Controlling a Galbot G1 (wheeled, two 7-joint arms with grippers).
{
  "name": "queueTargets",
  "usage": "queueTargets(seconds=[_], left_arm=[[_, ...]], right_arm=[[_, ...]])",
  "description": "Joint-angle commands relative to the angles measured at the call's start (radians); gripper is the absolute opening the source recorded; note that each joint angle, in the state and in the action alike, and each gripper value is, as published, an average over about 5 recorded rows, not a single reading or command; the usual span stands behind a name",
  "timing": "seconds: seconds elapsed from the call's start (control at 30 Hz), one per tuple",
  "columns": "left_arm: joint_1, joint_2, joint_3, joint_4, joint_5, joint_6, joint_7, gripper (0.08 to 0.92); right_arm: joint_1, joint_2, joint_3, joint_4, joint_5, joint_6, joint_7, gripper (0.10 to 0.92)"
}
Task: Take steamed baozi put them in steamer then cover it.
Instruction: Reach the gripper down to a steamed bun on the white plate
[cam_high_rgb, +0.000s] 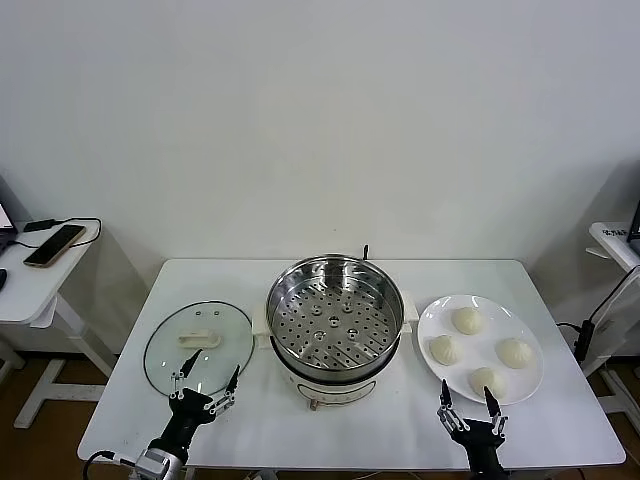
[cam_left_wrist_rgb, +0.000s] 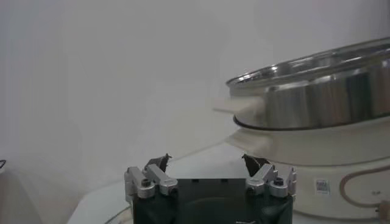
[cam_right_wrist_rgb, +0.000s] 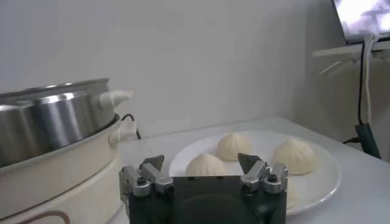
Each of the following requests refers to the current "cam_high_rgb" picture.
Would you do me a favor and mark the black smartphone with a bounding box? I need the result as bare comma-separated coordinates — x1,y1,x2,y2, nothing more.
23,224,87,269

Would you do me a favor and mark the white electric cooker pot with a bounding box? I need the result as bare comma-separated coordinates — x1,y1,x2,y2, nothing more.
251,291,420,412

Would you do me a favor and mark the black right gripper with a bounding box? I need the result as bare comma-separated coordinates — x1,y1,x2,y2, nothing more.
436,378,509,480

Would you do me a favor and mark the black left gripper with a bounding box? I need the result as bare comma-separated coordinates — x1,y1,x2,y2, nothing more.
147,348,242,458

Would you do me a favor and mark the white steamed baozi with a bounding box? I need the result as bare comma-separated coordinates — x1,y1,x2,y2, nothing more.
451,306,487,336
428,334,465,366
468,367,509,403
494,337,535,370

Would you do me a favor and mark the stainless steel steamer basket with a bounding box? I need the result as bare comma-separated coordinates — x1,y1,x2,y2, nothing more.
264,254,405,374

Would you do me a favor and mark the white oval plate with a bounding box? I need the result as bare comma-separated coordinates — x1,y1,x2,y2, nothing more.
416,293,545,405

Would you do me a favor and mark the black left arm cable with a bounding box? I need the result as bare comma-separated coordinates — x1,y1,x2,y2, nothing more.
81,451,142,480

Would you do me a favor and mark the black cable with plug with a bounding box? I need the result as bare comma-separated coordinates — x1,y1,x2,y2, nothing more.
556,264,640,364

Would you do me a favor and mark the glass pot lid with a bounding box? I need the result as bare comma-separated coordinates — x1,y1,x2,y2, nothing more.
142,298,253,400

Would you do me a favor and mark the black charger with cable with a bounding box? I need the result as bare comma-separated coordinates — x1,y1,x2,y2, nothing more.
4,216,103,251

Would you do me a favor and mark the white side table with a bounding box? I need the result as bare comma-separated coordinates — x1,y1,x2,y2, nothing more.
0,217,119,429
582,219,640,416

